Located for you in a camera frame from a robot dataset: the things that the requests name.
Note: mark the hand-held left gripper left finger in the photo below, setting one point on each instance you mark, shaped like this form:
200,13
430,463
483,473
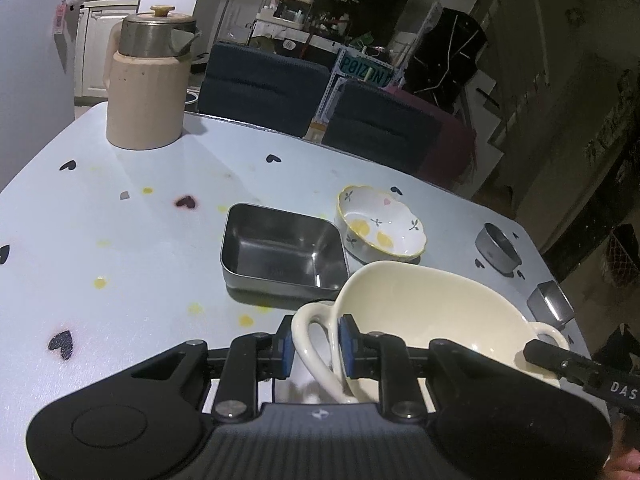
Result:
287,355

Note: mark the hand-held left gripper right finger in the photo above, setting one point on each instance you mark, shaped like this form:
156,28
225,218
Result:
345,355

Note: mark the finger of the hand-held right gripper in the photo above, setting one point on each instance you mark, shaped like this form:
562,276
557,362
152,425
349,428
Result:
550,356

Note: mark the small square steel container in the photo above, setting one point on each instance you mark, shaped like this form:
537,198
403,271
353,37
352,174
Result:
550,305

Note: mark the large rectangular steel tray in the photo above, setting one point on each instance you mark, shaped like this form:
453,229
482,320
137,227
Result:
280,250

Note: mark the round steel bowl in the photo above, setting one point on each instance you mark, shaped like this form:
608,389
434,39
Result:
500,252

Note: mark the lemon-print ceramic bowl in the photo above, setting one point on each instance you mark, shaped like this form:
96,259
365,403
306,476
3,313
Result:
385,225

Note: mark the person's right hand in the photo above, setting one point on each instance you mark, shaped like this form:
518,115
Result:
627,465

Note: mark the dark cloth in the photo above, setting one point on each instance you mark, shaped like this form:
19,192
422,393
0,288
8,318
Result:
620,347

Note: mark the white net bag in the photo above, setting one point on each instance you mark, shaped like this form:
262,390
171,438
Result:
622,255

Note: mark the maroon sofa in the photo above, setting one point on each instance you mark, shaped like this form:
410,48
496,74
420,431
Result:
457,150

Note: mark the dark blue chair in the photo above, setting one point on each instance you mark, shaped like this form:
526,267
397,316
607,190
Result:
380,130
260,90

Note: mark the white heart-print tablecloth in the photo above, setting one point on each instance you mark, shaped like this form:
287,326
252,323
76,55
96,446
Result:
100,220

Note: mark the teal sign plate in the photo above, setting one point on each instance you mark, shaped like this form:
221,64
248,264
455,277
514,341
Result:
365,71

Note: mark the beige kettle with steel lid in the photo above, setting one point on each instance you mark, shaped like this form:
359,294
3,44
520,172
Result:
145,100

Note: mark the black vest with white trim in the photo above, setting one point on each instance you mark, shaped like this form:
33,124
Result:
445,55

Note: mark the white storage rack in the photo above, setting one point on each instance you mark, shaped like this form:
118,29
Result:
287,7

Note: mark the white kitchen base cabinet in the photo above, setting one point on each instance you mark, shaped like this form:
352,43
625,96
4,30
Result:
100,55

